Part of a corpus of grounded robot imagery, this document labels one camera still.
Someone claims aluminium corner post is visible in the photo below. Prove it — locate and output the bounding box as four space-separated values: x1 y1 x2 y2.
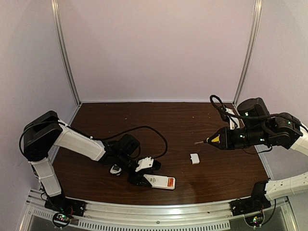
51 0 81 106
233 0 263 105

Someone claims white battery cover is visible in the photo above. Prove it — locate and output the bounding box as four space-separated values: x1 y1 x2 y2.
190 153 200 165

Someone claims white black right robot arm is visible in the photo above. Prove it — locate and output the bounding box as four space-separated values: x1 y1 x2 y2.
205 95 308 201

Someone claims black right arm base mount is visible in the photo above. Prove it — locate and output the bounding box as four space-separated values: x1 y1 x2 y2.
229 195 271 216

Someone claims left aluminium corner post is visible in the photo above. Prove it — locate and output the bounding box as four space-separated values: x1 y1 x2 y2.
51 0 81 106

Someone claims right aluminium corner post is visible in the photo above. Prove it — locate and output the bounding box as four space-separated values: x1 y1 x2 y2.
233 0 263 105

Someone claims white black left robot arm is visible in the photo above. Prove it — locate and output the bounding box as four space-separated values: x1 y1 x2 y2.
19 111 167 203

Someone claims small white remote control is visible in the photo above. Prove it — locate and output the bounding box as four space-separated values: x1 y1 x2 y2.
109 165 122 176

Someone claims aluminium front rail frame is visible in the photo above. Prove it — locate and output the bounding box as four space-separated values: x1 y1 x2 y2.
17 189 299 231

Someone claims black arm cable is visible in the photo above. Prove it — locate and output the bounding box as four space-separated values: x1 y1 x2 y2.
19 120 168 159
209 94 301 135

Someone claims large white remote control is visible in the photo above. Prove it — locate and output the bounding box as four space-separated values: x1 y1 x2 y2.
145 176 175 190

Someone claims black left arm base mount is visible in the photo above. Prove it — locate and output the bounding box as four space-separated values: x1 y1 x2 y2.
44 195 86 217

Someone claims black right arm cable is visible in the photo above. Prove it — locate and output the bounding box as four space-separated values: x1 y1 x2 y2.
209 94 301 135

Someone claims red orange battery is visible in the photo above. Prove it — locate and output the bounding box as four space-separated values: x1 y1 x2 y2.
167 178 175 189

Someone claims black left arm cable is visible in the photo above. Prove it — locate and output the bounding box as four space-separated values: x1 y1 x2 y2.
19 120 168 159

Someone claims yellow handled screwdriver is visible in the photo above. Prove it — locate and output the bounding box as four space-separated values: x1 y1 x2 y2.
194 135 220 145

